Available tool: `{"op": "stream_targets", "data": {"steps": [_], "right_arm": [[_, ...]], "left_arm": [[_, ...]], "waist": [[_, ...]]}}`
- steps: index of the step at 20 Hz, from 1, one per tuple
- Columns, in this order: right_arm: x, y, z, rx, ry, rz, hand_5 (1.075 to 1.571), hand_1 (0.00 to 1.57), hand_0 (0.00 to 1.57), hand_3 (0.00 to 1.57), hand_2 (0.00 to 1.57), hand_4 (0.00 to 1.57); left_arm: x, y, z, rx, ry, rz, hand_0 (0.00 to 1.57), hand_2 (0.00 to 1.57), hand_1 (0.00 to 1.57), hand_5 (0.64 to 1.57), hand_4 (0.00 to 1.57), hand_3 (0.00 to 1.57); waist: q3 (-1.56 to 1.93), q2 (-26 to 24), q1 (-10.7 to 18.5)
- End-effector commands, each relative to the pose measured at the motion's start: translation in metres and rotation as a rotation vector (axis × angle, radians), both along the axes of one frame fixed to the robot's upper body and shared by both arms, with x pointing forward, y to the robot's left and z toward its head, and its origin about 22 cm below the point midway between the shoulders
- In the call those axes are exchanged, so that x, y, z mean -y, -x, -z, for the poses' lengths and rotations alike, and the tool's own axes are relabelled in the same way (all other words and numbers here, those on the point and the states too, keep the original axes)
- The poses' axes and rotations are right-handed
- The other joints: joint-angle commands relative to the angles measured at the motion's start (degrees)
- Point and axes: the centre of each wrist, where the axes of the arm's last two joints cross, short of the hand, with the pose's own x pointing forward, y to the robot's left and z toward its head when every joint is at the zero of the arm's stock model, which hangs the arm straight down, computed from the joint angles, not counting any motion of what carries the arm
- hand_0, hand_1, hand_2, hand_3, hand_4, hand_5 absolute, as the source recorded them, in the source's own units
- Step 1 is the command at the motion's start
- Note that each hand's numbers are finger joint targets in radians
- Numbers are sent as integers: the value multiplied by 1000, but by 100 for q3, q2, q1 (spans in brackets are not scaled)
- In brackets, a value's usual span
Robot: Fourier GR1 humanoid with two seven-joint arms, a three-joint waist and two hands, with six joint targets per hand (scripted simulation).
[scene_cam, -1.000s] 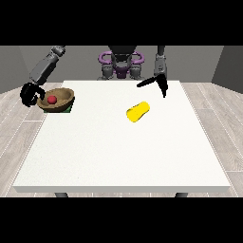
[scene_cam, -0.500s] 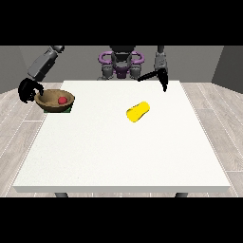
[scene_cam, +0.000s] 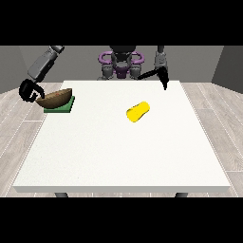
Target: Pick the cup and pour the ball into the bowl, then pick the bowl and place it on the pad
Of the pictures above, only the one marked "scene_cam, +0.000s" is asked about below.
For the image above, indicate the green square pad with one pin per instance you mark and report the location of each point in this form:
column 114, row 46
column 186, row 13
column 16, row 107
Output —
column 65, row 107

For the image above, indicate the grey robot trunk purple rings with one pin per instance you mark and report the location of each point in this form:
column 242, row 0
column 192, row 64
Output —
column 121, row 67

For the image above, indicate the brown wooden bowl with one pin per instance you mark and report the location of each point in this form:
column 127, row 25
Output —
column 55, row 98

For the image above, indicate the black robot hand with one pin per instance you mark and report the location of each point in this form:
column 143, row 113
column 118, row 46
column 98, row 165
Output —
column 161, row 74
column 26, row 89

